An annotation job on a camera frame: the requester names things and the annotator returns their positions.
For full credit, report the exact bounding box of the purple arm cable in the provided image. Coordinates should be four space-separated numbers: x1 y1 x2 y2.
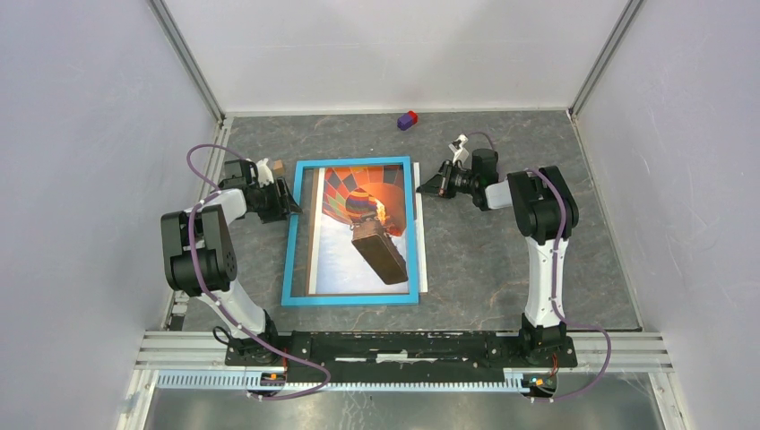
465 131 613 403
186 143 332 401

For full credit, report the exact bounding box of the small wooden cube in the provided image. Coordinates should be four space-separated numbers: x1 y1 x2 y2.
272 159 287 176

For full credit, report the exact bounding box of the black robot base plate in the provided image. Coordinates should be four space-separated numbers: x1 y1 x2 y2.
224 331 578 383

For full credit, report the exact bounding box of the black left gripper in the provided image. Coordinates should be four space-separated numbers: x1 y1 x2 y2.
251 177 302 225

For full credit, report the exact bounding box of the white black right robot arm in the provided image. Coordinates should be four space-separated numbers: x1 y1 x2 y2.
416 149 579 366

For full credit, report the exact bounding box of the red purple toy block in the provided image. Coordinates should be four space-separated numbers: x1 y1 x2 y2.
396 110 419 131

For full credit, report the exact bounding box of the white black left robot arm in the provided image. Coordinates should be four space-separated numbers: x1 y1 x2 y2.
160 159 301 366

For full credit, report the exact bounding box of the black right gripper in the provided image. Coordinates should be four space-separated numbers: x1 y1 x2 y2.
416 160 477 199

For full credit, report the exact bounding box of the sky and sun photo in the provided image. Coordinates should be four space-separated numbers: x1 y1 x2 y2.
305 163 416 297

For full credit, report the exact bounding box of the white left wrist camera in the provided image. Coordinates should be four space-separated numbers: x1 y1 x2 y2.
255 158 274 188

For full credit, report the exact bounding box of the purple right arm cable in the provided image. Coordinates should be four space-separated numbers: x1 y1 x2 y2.
465 131 613 403

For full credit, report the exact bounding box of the slotted cable duct rail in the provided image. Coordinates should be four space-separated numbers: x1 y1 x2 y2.
156 370 529 394

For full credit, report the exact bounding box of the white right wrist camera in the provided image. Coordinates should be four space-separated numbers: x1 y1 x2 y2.
448 133 470 165

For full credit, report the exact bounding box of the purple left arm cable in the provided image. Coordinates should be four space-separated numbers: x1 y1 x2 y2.
186 143 332 401

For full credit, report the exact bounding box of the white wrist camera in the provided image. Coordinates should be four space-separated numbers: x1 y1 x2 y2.
255 158 274 188
448 133 470 165

